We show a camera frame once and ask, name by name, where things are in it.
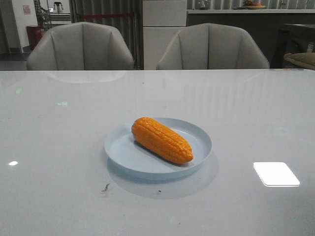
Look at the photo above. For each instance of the orange corn cob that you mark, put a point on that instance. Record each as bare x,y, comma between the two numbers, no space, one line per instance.
162,140

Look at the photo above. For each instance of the light blue round plate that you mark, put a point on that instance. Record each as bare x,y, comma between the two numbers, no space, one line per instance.
134,159

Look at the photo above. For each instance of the grey right armchair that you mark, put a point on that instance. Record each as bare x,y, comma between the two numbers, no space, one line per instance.
212,46

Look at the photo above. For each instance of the grey armchair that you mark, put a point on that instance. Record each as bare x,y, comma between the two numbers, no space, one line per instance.
212,46
81,46

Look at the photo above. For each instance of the white cabinet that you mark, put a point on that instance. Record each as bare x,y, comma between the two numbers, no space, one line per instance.
160,19

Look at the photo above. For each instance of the grey left armchair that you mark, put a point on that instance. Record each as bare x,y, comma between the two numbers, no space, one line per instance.
81,46

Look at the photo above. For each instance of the red barrier belt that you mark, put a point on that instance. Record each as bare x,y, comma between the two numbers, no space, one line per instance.
104,16

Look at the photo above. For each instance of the fruit bowl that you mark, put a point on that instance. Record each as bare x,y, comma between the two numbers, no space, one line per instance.
250,4

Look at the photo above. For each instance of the red bin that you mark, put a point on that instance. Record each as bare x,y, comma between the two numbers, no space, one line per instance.
34,35

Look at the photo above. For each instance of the brown cushioned seat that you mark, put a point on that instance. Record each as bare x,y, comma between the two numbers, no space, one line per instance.
299,60

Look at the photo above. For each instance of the dark side table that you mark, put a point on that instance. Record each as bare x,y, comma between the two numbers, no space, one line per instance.
293,38

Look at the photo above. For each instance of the pink wall notice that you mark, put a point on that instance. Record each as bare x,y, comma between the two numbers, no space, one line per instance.
26,9

